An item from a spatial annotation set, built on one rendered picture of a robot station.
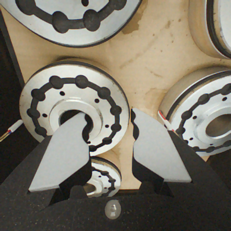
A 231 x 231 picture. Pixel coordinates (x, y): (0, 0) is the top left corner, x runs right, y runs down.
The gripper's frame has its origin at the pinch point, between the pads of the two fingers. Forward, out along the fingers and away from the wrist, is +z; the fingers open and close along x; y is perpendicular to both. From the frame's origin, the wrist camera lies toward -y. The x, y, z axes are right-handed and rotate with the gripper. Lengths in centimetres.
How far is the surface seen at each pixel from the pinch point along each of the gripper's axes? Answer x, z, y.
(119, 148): 1.2, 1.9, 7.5
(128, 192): 2.9, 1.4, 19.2
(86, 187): -4.0, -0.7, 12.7
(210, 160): 16.4, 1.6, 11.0
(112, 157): 0.0, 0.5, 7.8
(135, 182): 4.3, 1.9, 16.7
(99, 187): -1.9, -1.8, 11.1
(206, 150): 11.9, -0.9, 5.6
